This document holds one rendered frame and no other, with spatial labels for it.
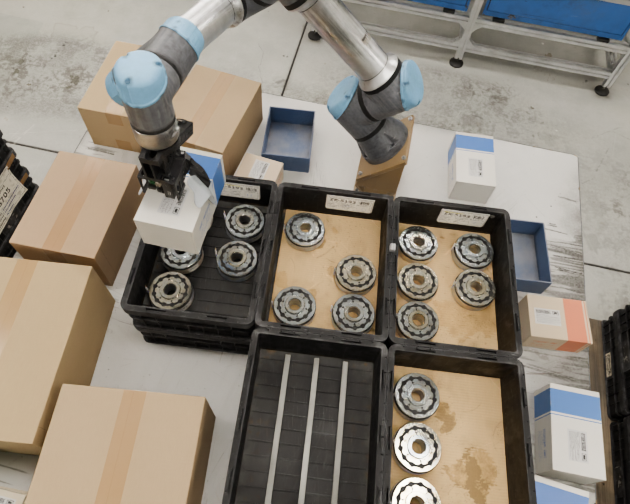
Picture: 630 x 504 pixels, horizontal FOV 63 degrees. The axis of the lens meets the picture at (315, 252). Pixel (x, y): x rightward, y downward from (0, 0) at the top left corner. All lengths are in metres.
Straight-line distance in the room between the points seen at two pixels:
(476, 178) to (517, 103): 1.54
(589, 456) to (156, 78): 1.20
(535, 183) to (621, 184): 1.25
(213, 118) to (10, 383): 0.87
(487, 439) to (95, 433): 0.83
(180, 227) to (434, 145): 1.02
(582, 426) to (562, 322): 0.27
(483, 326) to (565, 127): 1.95
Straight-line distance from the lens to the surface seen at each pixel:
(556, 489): 1.36
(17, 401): 1.26
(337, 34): 1.27
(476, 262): 1.40
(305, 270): 1.33
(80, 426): 1.20
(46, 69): 3.25
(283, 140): 1.74
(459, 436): 1.26
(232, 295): 1.30
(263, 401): 1.21
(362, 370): 1.24
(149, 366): 1.41
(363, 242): 1.38
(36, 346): 1.29
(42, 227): 1.48
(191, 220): 1.05
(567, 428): 1.41
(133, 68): 0.85
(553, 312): 1.52
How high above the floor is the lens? 2.01
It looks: 61 degrees down
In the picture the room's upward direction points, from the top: 7 degrees clockwise
